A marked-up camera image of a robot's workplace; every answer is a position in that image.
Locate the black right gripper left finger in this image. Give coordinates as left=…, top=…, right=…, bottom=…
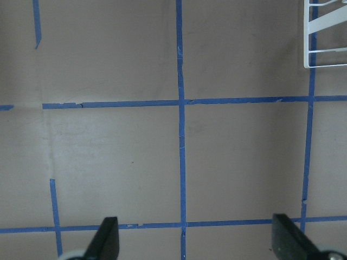
left=83, top=217, right=119, bottom=260

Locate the white wire cup rack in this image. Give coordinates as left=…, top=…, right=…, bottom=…
left=303, top=1, right=346, bottom=68

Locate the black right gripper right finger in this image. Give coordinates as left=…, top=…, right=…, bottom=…
left=272, top=214, right=329, bottom=260

